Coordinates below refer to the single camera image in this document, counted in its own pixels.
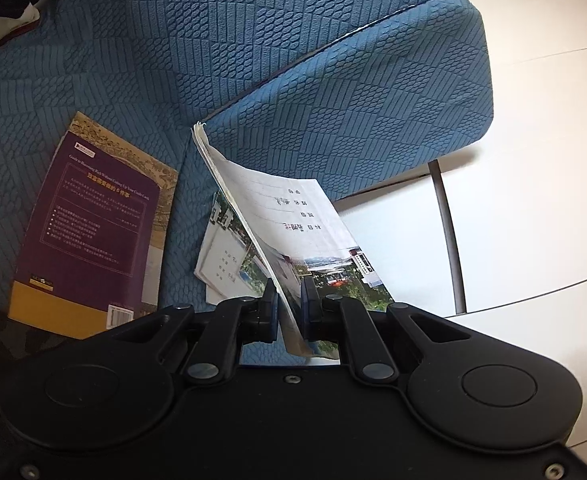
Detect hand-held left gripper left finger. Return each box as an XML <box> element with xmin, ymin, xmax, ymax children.
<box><xmin>107</xmin><ymin>277</ymin><xmax>280</xmax><ymax>385</ymax></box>

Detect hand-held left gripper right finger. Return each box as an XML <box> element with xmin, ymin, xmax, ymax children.
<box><xmin>301</xmin><ymin>276</ymin><xmax>474</xmax><ymax>385</ymax></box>

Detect purple cover book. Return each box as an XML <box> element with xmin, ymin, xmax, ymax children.
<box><xmin>8</xmin><ymin>130</ymin><xmax>161</xmax><ymax>341</ymax></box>

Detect dark metal armrest tube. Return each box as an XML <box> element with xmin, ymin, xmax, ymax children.
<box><xmin>430</xmin><ymin>159</ymin><xmax>470</xmax><ymax>313</ymax></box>

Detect blue textured chair cover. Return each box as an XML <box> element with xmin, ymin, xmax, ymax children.
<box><xmin>0</xmin><ymin>0</ymin><xmax>494</xmax><ymax>361</ymax></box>

